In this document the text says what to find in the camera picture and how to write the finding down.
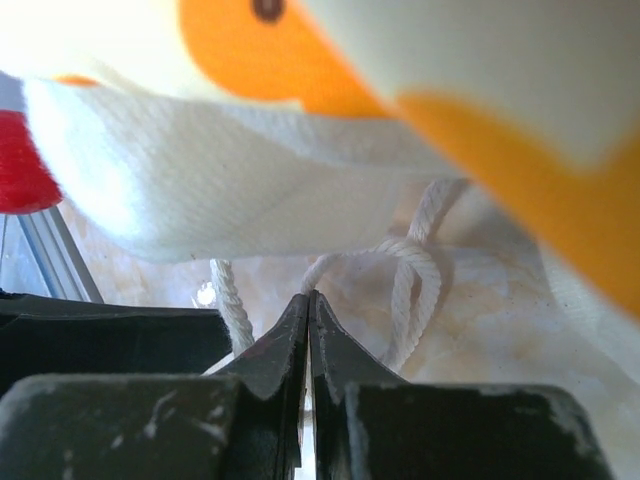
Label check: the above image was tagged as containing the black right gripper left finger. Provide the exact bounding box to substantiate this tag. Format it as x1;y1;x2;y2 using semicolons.
1;294;308;479

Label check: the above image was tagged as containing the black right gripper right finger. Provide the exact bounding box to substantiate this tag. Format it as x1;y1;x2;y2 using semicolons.
309;293;613;479

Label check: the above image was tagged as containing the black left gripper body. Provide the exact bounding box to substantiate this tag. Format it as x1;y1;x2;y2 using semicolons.
1;292;231;392

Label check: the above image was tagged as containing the red apple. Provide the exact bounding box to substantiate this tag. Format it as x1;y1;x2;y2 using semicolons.
0;110;62;215

